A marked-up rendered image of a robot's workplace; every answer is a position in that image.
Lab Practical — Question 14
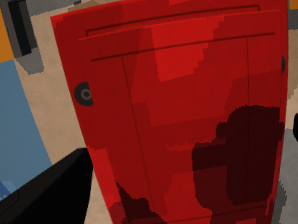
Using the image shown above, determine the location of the tan flat base plate with orange corner posts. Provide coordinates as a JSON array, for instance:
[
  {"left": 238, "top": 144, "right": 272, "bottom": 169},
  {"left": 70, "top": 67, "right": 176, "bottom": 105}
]
[{"left": 0, "top": 0, "right": 298, "bottom": 224}]

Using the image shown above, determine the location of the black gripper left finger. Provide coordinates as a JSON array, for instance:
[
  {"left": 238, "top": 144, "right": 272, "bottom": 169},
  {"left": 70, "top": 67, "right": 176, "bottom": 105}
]
[{"left": 0, "top": 148, "right": 93, "bottom": 224}]

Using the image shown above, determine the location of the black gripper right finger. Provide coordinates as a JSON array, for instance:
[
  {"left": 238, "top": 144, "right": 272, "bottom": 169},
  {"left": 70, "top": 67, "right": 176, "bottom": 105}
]
[{"left": 293, "top": 112, "right": 298, "bottom": 141}]

